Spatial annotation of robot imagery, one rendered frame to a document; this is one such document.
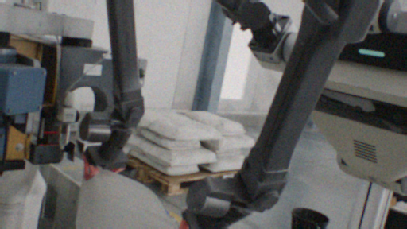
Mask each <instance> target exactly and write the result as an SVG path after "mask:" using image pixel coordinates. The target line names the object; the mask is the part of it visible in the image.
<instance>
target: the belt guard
mask: <svg viewBox="0 0 407 229"><path fill-rule="evenodd" d="M94 24H95V21H92V20H88V19H84V18H81V17H70V16H67V15H63V14H53V13H49V12H46V11H42V10H31V9H27V8H24V7H20V6H11V5H7V4H3V3H0V31H3V32H7V33H29V34H38V35H48V36H58V37H81V38H86V39H91V38H93V29H94Z"/></svg>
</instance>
